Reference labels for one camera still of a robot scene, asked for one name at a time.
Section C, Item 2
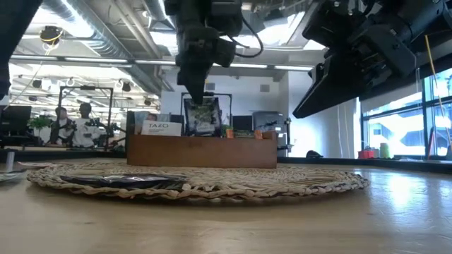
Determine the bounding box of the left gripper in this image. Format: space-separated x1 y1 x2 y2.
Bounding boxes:
175 16 244 105

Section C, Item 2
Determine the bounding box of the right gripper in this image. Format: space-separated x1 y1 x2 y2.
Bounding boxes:
292 0 417 119

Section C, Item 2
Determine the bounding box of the purple foil tea packet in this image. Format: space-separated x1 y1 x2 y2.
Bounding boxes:
59 173 188 191
183 97 223 138
0 170 28 183

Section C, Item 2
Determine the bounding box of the white and orange tea packet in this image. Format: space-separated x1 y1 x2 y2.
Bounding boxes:
140 120 183 138

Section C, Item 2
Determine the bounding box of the red foil tea packet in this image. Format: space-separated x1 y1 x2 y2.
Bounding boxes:
16 161 56 169
224 127 265 140

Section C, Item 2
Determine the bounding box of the round woven straw placemat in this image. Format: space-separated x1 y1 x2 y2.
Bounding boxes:
27 160 371 202

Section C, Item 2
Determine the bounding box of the long ceiling light strip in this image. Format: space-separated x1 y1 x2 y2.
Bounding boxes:
8 52 315 74

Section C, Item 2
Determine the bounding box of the grey partition panel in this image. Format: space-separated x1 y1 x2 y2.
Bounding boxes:
133 111 171 124

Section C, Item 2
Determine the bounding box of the wooden organizer box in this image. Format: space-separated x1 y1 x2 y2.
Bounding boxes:
126 130 278 169

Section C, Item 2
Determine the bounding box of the black framed window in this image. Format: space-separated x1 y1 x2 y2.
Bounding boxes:
359 68 452 159

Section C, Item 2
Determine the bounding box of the person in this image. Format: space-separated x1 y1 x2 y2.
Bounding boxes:
72 102 103 148
49 107 77 145

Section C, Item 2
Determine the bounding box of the black and yellow ceiling device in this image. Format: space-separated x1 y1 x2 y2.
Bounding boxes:
38 25 64 46

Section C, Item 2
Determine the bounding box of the leafy green office plant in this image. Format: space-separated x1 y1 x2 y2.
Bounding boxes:
28 115 54 131

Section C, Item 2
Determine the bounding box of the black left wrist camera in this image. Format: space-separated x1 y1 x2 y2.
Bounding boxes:
214 37 237 68

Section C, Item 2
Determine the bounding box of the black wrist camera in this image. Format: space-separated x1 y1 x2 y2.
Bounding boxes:
302 1 340 42
214 37 237 68

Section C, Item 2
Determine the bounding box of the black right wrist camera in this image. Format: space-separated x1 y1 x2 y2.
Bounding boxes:
302 1 340 42

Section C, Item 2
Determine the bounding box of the yellow hanging cable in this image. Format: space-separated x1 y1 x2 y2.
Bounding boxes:
423 34 452 149

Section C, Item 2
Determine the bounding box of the grey metal post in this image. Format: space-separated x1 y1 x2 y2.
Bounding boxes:
5 150 17 170

